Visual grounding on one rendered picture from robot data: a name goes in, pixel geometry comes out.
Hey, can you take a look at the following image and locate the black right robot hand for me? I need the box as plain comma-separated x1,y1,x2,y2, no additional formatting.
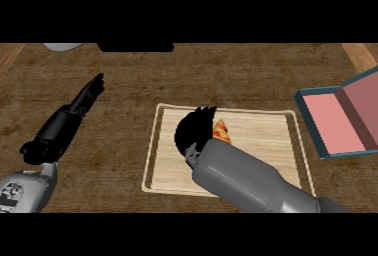
174,106,218,169

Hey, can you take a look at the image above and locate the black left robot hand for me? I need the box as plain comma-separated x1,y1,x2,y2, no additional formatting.
19,72,106,166

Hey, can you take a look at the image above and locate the golden brown croissant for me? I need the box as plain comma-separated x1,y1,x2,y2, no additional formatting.
211,118,233,145

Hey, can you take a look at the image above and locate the pale wooden tray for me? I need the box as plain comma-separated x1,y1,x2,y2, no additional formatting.
140,102,317,198

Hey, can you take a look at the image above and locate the teal box with pink inside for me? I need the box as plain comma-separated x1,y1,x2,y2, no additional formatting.
293,65,378,160

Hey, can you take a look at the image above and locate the pale grey round object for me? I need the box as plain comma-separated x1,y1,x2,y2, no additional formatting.
41,42,85,52

